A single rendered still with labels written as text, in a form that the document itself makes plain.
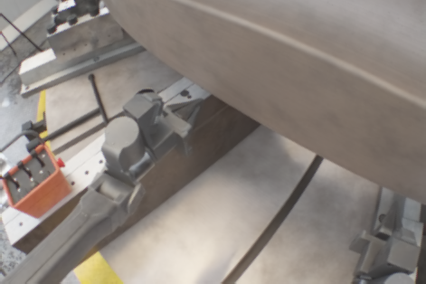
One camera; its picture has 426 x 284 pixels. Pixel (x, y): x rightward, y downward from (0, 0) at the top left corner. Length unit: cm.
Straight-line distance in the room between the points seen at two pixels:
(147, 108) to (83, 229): 21
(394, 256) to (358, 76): 28
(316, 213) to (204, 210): 44
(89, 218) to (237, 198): 85
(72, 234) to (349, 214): 105
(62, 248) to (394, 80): 56
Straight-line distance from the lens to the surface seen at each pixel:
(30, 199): 89
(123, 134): 48
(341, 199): 129
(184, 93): 106
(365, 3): 58
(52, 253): 44
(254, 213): 121
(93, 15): 176
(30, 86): 211
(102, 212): 48
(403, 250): 41
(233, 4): 63
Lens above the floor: 143
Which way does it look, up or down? 51 degrees down
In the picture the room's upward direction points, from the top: 8 degrees counter-clockwise
